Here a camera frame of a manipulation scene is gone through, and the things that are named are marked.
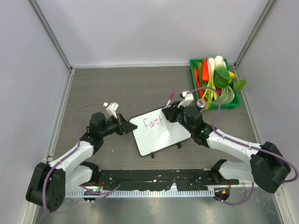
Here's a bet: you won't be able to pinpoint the green plastic vegetable bin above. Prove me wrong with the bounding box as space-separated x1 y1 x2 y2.
189 58 241 110

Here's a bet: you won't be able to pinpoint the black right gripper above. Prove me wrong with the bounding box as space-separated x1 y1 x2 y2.
163 101 194 133

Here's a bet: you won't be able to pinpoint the small orange carrot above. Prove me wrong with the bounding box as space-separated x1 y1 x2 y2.
193 68 204 99

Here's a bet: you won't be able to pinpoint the pale green bok choy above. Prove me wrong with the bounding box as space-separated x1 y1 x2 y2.
212 85 235 105

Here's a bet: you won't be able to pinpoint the white whiteboard black frame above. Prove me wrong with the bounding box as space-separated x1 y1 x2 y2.
129 108 191 156

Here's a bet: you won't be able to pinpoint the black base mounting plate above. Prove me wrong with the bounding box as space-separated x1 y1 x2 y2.
100 169 239 191

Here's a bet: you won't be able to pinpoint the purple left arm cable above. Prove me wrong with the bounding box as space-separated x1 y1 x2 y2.
42 101 120 213

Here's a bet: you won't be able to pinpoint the magenta capped white marker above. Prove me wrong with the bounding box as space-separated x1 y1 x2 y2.
165 91 175 108

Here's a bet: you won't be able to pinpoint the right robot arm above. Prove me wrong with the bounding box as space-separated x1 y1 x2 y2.
162 102 291 193

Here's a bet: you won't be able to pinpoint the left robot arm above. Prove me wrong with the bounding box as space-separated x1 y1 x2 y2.
25 112 137 212

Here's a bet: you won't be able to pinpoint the large orange carrot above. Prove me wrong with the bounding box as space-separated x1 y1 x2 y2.
201 58 209 82

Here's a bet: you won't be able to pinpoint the white green bok choy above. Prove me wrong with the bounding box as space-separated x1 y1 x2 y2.
207 56 232 89

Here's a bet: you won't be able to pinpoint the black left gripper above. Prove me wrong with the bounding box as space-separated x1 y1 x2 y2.
100 113 136 137

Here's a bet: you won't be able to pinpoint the yellow pepper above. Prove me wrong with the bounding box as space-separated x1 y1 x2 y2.
228 71 236 84

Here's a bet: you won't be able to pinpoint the white slotted cable duct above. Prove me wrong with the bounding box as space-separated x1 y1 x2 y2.
65 188 215 198

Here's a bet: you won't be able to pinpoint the blue silver drink can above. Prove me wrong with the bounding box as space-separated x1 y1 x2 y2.
196 99 206 113

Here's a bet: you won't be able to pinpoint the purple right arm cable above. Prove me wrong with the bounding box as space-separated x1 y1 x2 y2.
186 86 299 206

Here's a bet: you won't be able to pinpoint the green celery stalks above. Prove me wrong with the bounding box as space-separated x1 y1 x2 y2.
203 78 217 110

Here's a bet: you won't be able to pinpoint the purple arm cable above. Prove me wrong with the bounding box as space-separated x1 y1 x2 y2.
42 101 120 213
186 86 299 206

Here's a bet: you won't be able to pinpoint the red chili pepper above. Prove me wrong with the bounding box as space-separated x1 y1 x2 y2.
215 87 221 96

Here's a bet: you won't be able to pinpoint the green leaf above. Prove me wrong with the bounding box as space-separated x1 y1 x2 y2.
233 79 246 93

